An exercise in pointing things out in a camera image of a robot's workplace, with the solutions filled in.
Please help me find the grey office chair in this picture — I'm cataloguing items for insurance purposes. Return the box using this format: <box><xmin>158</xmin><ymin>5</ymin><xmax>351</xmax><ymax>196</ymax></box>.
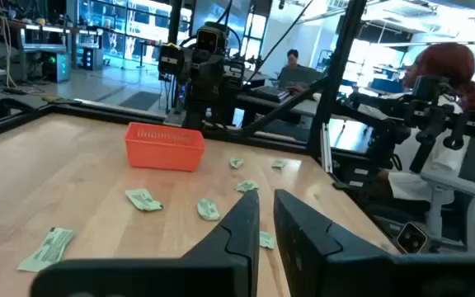
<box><xmin>420</xmin><ymin>163</ymin><xmax>475</xmax><ymax>253</ymax></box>

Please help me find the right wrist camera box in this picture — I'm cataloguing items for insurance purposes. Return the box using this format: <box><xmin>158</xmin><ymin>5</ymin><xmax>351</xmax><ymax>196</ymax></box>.
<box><xmin>195</xmin><ymin>24</ymin><xmax>228</xmax><ymax>54</ymax></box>

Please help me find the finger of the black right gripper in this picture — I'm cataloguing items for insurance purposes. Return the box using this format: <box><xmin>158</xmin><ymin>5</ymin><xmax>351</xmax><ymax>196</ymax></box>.
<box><xmin>190</xmin><ymin>53</ymin><xmax>207</xmax><ymax>102</ymax></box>
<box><xmin>206</xmin><ymin>53</ymin><xmax>223</xmax><ymax>102</ymax></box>

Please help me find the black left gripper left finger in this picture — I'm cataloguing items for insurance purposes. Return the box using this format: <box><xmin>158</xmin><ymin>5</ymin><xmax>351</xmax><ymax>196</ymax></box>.
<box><xmin>30</xmin><ymin>189</ymin><xmax>261</xmax><ymax>297</ymax></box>

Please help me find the orange plastic basket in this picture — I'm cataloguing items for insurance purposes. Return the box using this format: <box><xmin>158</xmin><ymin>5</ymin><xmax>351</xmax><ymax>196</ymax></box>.
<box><xmin>124</xmin><ymin>121</ymin><xmax>207</xmax><ymax>173</ymax></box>

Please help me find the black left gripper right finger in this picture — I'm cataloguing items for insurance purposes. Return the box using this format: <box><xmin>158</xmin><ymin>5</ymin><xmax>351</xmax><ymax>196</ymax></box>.
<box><xmin>273</xmin><ymin>189</ymin><xmax>475</xmax><ymax>297</ymax></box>

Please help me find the dark floor mat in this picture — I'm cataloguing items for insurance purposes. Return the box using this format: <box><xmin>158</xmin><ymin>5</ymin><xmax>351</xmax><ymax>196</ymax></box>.
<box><xmin>118</xmin><ymin>90</ymin><xmax>162</xmax><ymax>112</ymax></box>

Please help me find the dark laptop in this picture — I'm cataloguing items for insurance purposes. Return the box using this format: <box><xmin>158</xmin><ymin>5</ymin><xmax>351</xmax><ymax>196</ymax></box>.
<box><xmin>252</xmin><ymin>84</ymin><xmax>291</xmax><ymax>104</ymax></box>

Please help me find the person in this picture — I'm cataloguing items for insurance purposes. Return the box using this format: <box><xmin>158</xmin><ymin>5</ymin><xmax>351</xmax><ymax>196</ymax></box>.
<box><xmin>277</xmin><ymin>49</ymin><xmax>325</xmax><ymax>90</ymax></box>
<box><xmin>379</xmin><ymin>41</ymin><xmax>475</xmax><ymax>204</ymax></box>

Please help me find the computer tower with green light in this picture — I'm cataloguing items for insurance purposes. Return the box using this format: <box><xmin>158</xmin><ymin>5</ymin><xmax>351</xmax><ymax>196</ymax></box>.
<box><xmin>40</xmin><ymin>51</ymin><xmax>72</xmax><ymax>84</ymax></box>

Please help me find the small table-level camera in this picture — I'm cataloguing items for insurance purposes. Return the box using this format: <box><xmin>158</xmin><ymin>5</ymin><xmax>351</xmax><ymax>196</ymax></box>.
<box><xmin>395</xmin><ymin>221</ymin><xmax>430</xmax><ymax>255</ymax></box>

